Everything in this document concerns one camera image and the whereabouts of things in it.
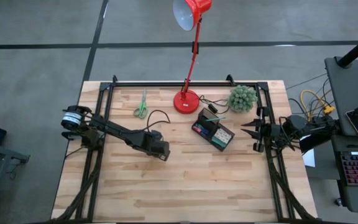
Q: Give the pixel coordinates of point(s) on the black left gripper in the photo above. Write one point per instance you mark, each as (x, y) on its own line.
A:
(146, 142)

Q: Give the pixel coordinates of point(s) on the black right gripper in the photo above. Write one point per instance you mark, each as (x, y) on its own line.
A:
(269, 130)

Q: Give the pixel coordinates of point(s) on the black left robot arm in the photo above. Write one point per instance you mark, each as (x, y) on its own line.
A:
(117, 133)

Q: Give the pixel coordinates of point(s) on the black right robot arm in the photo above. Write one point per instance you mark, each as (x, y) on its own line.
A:
(306, 127)

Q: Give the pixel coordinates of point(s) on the black mesh desk organizer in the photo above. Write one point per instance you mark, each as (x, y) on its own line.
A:
(228, 138)

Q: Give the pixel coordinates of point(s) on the green artificial potted plant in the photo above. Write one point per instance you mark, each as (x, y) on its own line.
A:
(242, 98)

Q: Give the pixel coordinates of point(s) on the red desk lamp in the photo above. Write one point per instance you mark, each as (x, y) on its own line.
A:
(186, 101)

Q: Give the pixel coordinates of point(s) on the white paper sheet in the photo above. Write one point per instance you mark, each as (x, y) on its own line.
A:
(309, 158)

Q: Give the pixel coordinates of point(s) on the grey side desk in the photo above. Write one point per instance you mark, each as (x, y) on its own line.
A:
(350, 93)

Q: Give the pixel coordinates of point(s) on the grey keyboard desk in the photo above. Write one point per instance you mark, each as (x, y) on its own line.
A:
(353, 196)

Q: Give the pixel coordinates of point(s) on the black slanted pole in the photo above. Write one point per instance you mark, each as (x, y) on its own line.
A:
(356, 49)

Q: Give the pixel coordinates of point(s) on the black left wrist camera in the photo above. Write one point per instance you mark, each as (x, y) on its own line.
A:
(161, 147)

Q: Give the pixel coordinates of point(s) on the black aluminium table frame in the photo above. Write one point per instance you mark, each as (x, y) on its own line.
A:
(179, 84)

